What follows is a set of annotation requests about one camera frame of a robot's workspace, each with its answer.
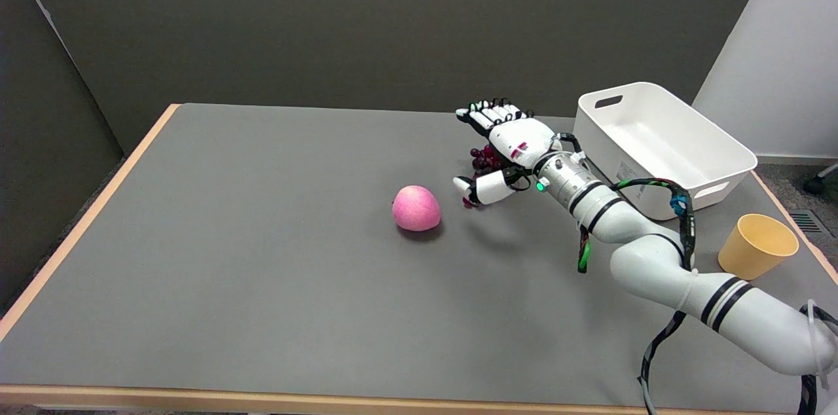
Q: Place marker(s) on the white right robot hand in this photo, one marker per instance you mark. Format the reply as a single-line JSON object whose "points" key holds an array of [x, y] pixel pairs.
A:
{"points": [[507, 150]]}

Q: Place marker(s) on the dark red grape bunch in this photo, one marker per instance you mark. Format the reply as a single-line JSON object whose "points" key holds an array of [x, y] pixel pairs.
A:
{"points": [[486, 160]]}

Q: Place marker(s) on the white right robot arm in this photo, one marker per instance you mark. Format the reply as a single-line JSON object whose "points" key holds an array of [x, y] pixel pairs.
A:
{"points": [[661, 251]]}

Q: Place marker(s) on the pink apple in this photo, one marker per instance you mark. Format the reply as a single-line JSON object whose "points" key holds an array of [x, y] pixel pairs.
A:
{"points": [[416, 208]]}

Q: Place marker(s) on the white plastic storage bin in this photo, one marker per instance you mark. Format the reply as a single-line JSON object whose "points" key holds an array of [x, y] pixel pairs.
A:
{"points": [[661, 150]]}

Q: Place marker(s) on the yellow plastic cup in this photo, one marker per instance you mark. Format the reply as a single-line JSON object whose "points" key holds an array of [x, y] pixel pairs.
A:
{"points": [[759, 248]]}

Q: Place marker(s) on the grey floor vent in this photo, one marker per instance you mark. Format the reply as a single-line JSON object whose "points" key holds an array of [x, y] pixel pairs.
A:
{"points": [[806, 222]]}

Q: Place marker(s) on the black chair caster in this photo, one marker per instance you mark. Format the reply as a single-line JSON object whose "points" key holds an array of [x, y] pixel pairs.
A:
{"points": [[818, 182]]}

